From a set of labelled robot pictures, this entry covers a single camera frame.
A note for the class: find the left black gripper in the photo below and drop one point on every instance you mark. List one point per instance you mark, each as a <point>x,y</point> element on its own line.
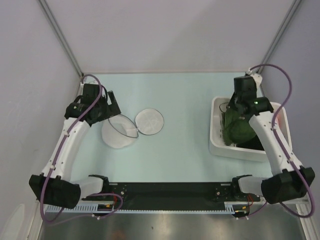
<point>114,110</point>

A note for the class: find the green bra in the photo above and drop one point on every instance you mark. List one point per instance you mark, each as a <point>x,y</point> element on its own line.
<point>235,128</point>

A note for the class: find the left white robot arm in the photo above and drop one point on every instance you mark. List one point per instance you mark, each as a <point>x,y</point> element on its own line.
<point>53,185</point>

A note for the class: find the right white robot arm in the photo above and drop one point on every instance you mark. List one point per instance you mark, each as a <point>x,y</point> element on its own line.
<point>290,179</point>

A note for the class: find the white plastic basket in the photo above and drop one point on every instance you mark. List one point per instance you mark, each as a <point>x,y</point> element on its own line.
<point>249,151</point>

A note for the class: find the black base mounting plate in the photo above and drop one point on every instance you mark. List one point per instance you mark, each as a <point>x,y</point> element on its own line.
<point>175,196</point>

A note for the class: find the black garment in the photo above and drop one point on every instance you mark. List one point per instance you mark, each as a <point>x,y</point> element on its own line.
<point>253,144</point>

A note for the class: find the pink garment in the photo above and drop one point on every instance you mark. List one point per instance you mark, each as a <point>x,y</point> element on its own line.
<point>278,120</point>

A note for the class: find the left aluminium frame post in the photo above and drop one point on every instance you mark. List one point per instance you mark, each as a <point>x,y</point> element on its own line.
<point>49,15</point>

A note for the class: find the aluminium frame post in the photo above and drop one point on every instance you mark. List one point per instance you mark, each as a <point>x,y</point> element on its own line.
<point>49,15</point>
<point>289,16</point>

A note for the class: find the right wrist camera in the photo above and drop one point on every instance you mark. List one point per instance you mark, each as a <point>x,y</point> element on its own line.
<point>256,77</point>

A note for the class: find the right aluminium frame post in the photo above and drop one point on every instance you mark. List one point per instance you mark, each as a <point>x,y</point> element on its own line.
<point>289,16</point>

